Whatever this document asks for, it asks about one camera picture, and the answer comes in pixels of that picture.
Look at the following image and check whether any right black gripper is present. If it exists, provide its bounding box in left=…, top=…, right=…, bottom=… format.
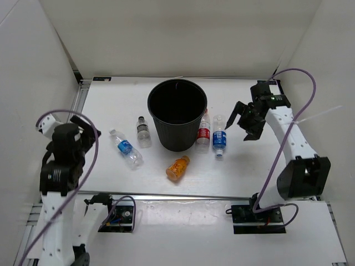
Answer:
left=225, top=101, right=266, bottom=141

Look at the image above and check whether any blue label bottle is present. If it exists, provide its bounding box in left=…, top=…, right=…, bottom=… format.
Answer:
left=109, top=129, right=143, bottom=169
left=212, top=115, right=227, bottom=158

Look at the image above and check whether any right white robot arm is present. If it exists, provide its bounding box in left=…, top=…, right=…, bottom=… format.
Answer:
left=226, top=82, right=331, bottom=222

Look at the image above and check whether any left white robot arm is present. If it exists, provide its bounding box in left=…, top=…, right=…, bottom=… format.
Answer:
left=38, top=115, right=116, bottom=265

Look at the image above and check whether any black plastic waste bin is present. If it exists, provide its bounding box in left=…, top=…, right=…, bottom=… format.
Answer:
left=147, top=79, right=207, bottom=152

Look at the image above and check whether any red label water bottle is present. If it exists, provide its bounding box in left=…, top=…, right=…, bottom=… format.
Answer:
left=196, top=109, right=211, bottom=153

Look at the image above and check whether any black cap clear bottle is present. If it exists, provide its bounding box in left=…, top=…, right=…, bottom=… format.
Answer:
left=136, top=116, right=151, bottom=148

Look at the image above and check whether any left blue corner label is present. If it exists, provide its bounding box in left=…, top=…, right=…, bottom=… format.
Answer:
left=92, top=76, right=111, bottom=82

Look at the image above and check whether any orange juice bottle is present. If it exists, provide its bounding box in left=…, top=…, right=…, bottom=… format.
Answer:
left=166, top=156, right=190, bottom=182

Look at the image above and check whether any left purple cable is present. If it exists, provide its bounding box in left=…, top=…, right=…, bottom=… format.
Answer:
left=17, top=110, right=136, bottom=266

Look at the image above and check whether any metal rail across table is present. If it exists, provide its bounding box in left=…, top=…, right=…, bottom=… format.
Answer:
left=77, top=190, right=253, bottom=200

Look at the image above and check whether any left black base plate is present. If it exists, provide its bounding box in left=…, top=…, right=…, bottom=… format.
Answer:
left=98, top=199, right=136, bottom=233

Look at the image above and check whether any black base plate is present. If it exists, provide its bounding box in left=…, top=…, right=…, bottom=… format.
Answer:
left=225, top=205, right=286, bottom=234
left=98, top=199, right=136, bottom=233

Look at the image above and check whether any left aluminium frame rail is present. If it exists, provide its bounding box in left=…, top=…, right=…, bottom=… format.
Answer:
left=13, top=70, right=91, bottom=266

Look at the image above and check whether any aluminium frame rail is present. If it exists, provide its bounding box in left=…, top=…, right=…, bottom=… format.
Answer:
left=13, top=70, right=91, bottom=266
left=327, top=203, right=349, bottom=264

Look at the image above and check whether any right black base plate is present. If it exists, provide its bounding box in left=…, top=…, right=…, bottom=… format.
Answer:
left=225, top=205, right=286, bottom=234

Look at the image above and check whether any right aluminium frame rail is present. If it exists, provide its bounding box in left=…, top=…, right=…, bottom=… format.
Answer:
left=327, top=203, right=349, bottom=264

